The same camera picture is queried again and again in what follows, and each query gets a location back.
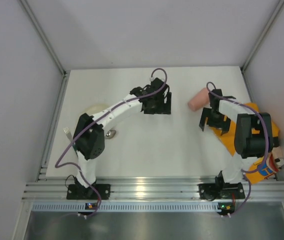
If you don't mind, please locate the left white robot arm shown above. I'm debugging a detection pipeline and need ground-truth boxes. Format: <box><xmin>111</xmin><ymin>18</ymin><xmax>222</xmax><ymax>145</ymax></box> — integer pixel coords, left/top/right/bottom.
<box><xmin>73</xmin><ymin>78</ymin><xmax>172</xmax><ymax>188</ymax></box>

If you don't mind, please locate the aluminium rail frame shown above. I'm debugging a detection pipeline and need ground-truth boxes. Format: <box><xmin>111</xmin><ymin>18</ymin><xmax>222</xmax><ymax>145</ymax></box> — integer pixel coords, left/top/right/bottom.
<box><xmin>22</xmin><ymin>0</ymin><xmax>284</xmax><ymax>240</ymax></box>

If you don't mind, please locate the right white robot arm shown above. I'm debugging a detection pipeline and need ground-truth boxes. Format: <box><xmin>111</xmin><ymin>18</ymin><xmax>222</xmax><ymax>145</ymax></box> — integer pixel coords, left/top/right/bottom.
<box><xmin>199</xmin><ymin>89</ymin><xmax>284</xmax><ymax>184</ymax></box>

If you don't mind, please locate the slotted cable duct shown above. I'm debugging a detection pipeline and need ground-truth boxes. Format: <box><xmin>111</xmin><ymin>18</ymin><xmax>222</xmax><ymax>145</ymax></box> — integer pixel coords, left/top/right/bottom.
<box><xmin>32</xmin><ymin>202</ymin><xmax>234</xmax><ymax>213</ymax></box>

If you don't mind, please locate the orange Mickey Mouse placemat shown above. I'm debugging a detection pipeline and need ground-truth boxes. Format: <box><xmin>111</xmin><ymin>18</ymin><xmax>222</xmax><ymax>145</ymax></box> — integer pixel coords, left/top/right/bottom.
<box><xmin>213</xmin><ymin>101</ymin><xmax>284</xmax><ymax>185</ymax></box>

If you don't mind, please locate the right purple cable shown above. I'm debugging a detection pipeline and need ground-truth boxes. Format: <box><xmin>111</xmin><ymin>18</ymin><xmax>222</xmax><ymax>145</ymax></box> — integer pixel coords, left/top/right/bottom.
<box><xmin>206</xmin><ymin>81</ymin><xmax>275</xmax><ymax>216</ymax></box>

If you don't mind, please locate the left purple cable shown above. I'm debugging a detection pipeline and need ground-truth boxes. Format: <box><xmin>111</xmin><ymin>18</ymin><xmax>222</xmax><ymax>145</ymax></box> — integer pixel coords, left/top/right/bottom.
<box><xmin>54</xmin><ymin>68</ymin><xmax>168</xmax><ymax>218</ymax></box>

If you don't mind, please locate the cream round plate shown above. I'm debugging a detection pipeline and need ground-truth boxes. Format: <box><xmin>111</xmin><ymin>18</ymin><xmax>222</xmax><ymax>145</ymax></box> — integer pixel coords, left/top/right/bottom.
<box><xmin>74</xmin><ymin>103</ymin><xmax>120</xmax><ymax>141</ymax></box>

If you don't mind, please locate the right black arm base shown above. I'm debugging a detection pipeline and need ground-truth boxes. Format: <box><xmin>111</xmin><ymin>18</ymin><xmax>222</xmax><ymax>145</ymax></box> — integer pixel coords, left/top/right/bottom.
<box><xmin>198</xmin><ymin>173</ymin><xmax>246</xmax><ymax>201</ymax></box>

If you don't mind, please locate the pink plastic cup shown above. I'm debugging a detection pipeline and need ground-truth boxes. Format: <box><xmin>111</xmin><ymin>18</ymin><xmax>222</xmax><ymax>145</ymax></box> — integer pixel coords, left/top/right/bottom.
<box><xmin>187</xmin><ymin>88</ymin><xmax>209</xmax><ymax>112</ymax></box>

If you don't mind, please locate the purple cable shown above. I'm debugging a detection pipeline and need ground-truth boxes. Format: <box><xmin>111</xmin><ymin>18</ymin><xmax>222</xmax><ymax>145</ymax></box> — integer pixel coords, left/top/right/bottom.
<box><xmin>54</xmin><ymin>68</ymin><xmax>168</xmax><ymax>218</ymax></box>
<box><xmin>206</xmin><ymin>81</ymin><xmax>275</xmax><ymax>216</ymax></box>

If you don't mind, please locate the fork with green handle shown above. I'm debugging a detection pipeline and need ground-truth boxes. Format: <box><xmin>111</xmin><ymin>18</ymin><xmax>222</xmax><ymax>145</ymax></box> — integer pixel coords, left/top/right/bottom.
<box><xmin>63</xmin><ymin>127</ymin><xmax>78</xmax><ymax>155</ymax></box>

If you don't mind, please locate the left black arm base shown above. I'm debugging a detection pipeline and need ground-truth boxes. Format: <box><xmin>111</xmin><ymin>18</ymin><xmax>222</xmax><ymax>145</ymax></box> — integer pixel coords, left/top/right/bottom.
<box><xmin>66</xmin><ymin>175</ymin><xmax>111</xmax><ymax>200</ymax></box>

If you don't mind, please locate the spoon with green handle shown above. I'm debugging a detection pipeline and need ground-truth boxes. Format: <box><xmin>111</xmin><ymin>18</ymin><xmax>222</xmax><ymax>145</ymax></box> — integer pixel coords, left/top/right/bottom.
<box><xmin>105</xmin><ymin>129</ymin><xmax>117</xmax><ymax>140</ymax></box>

